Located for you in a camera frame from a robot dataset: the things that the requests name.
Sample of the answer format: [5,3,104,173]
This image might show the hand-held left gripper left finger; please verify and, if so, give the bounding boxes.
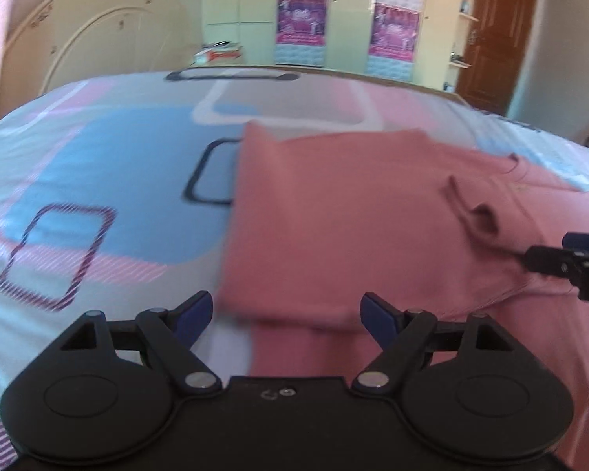
[56,291,223,396]

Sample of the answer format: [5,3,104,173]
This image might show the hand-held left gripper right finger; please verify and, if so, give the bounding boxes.
[352,292,514,396]

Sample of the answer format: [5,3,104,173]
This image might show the pink knit shirt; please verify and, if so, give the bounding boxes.
[218,122,589,471]

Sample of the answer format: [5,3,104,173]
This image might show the patterned pink blue bed sheet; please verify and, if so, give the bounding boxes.
[0,69,589,471]

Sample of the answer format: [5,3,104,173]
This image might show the brown wooden door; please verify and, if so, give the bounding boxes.
[454,0,541,117]

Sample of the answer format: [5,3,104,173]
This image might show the cream curved headboard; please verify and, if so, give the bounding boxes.
[2,0,203,95]

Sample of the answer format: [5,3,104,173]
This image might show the cream wardrobe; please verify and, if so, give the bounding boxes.
[201,0,472,94]

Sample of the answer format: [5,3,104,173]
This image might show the wooden bed frame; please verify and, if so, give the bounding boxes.
[245,63,469,107]

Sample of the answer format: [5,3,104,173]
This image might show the cream corner wall shelves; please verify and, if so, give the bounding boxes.
[446,0,487,68]

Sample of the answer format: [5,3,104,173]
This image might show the purple wall poster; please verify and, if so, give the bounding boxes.
[366,0,427,82]
[274,0,333,68]

